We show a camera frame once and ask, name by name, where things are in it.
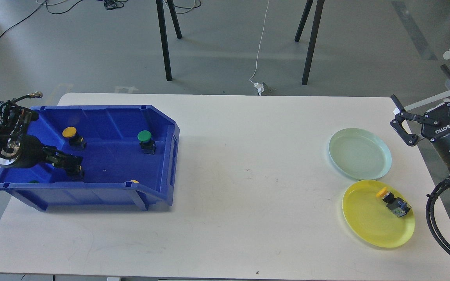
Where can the black stand leg right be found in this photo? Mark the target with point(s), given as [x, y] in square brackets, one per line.
[319, 4]

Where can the blue plastic bin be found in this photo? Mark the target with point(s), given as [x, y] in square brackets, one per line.
[112, 157]

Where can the yellow plate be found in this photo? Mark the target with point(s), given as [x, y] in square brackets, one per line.
[370, 218]

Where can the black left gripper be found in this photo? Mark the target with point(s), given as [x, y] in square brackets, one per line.
[31, 152]

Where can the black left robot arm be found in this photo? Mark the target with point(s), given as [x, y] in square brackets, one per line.
[14, 123]

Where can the light green plate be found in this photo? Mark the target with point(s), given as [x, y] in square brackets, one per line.
[359, 154]

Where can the yellow push button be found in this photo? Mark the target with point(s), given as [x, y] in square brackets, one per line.
[74, 139]
[397, 206]

